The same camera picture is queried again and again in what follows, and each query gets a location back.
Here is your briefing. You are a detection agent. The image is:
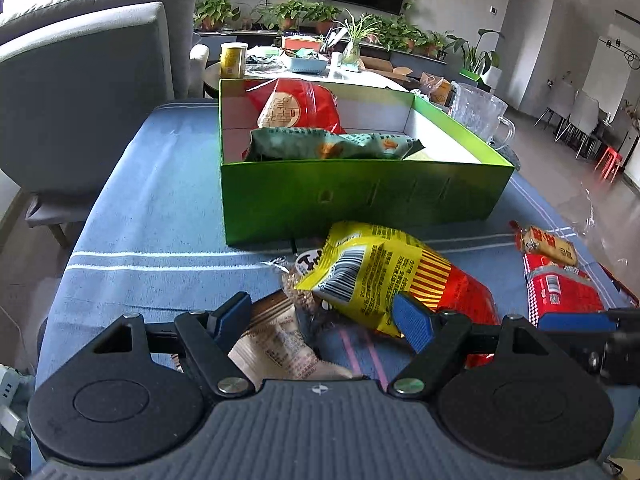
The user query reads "blue striped tablecloth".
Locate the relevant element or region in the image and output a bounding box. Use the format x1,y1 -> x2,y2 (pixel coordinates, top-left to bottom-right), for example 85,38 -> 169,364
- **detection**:
35,100 -> 640,391

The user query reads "white dining chair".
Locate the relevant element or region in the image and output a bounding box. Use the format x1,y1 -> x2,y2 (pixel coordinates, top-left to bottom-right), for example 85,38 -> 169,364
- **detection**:
567,90 -> 608,158
535,82 -> 576,141

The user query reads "grey armchair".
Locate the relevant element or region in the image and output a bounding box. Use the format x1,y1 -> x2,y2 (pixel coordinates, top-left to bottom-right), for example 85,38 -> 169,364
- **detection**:
0,0 -> 211,248

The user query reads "open cardboard box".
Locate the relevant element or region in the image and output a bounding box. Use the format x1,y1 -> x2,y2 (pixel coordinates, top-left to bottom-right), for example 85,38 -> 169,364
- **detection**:
360,55 -> 426,81

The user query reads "white coffee table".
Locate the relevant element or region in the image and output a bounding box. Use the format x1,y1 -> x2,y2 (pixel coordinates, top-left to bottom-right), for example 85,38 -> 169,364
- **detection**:
202,45 -> 411,93

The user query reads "grey television stand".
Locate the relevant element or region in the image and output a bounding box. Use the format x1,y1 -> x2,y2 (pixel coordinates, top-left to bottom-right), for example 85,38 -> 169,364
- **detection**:
192,27 -> 448,66

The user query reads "potted pothos plant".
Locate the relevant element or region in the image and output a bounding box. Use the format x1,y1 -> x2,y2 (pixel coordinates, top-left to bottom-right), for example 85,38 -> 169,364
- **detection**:
195,0 -> 241,31
305,2 -> 341,36
260,0 -> 306,31
380,17 -> 446,58

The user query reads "red white biscuit packet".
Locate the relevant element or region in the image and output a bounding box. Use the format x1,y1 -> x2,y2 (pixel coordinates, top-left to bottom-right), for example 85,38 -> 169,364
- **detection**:
509,220 -> 608,330

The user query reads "red stool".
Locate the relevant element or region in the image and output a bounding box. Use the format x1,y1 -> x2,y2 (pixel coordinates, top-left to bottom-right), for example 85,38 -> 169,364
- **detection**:
594,146 -> 623,183

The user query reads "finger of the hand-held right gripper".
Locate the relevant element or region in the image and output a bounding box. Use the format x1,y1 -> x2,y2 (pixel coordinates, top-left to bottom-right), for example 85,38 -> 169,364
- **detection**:
539,310 -> 621,332

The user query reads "glass pitcher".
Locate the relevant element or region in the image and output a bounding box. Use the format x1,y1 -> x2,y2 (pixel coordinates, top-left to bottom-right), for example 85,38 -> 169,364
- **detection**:
448,82 -> 516,151

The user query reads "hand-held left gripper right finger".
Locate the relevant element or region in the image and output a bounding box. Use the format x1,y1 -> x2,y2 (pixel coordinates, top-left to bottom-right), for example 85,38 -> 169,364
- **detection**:
388,291 -> 546,401

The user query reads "yellow red snack packet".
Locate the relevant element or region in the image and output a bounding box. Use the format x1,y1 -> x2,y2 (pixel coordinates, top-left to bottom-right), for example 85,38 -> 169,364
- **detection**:
295,220 -> 501,368

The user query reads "white power strip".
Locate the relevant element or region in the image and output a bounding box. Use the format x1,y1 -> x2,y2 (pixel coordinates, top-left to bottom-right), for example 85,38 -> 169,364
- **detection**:
0,364 -> 31,443

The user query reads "orange tissue box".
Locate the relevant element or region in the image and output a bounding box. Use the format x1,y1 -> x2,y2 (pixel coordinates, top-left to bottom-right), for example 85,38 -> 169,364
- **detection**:
281,35 -> 321,51

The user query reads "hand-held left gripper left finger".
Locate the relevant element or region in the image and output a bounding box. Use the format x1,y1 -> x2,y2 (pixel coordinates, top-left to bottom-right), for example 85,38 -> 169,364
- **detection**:
90,291 -> 255,401

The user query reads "clear plastic bag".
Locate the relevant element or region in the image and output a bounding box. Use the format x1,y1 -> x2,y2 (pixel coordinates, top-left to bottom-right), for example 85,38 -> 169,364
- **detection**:
565,180 -> 640,271

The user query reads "green cardboard box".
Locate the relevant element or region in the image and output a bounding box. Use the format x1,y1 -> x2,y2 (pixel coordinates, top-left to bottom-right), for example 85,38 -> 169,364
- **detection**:
218,77 -> 516,247

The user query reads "peace lily in white planter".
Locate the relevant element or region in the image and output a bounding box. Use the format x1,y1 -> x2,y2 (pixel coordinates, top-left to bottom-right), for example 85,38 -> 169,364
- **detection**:
445,29 -> 503,88

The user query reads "green snack packet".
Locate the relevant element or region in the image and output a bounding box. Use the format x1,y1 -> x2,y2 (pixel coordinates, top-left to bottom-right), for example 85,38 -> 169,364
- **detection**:
242,127 -> 426,162

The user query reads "yellow can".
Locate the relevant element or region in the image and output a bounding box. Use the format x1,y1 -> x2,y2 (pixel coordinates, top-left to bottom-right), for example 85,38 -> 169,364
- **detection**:
220,42 -> 248,79

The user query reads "blue basket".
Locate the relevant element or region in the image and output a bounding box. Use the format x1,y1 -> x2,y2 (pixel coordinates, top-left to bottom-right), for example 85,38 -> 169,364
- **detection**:
279,50 -> 331,73

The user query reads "beige brown snack packet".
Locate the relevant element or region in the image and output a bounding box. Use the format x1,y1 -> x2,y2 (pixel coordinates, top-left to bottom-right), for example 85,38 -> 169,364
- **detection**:
227,292 -> 366,381

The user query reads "spider plant in vase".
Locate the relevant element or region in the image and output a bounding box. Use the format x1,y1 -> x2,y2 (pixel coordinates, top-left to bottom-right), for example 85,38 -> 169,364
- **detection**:
327,12 -> 386,66

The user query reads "orange bag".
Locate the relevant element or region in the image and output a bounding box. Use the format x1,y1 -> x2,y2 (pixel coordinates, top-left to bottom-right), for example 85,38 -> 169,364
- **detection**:
419,72 -> 453,106

